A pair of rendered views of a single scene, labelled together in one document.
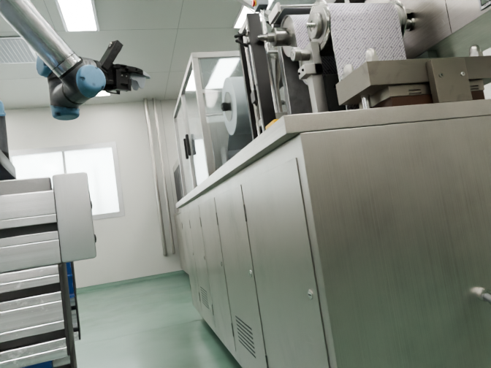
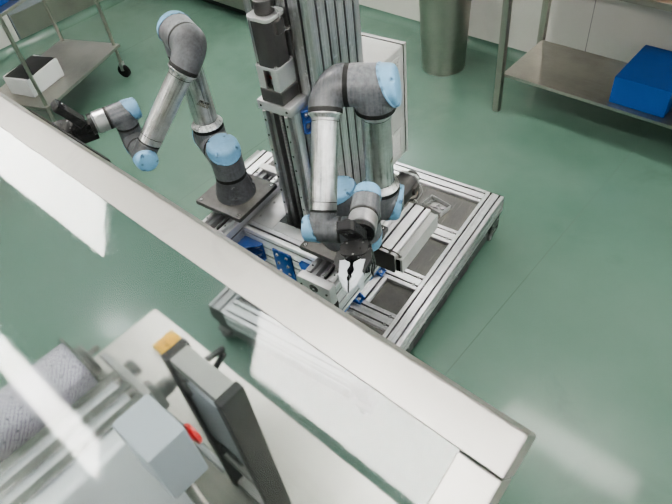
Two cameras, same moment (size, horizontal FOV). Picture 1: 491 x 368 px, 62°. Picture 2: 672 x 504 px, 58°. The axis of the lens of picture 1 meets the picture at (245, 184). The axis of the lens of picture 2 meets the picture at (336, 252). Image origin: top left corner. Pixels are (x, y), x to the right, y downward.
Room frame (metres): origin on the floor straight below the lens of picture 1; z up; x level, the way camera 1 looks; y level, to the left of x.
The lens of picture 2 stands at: (2.16, -0.13, 2.28)
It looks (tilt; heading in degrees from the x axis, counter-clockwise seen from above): 46 degrees down; 153
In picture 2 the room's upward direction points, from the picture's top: 9 degrees counter-clockwise
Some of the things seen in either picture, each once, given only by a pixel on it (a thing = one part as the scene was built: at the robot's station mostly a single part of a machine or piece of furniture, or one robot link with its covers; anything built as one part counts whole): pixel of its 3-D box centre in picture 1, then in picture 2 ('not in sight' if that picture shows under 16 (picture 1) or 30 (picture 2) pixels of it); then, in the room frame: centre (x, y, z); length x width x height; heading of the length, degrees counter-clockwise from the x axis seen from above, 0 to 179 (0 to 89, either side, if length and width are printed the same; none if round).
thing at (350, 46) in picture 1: (371, 59); not in sight; (1.19, -0.42, 1.11); 0.23 x 0.01 x 0.18; 105
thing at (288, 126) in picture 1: (261, 181); not in sight; (2.13, -0.08, 0.88); 2.52 x 0.66 x 0.04; 15
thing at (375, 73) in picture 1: (417, 80); not in sight; (1.09, -0.50, 1.00); 0.40 x 0.16 x 0.06; 105
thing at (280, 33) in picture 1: (280, 36); not in sight; (1.45, -0.21, 1.33); 0.06 x 0.06 x 0.06; 15
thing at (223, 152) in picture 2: not in sight; (225, 156); (0.40, 0.37, 0.98); 0.13 x 0.12 x 0.14; 177
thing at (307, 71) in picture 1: (313, 93); not in sight; (1.24, -0.25, 1.05); 0.06 x 0.05 x 0.31; 105
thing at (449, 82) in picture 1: (449, 80); not in sight; (1.00, -0.54, 0.96); 0.10 x 0.03 x 0.11; 105
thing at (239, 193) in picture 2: not in sight; (233, 182); (0.41, 0.37, 0.87); 0.15 x 0.15 x 0.10
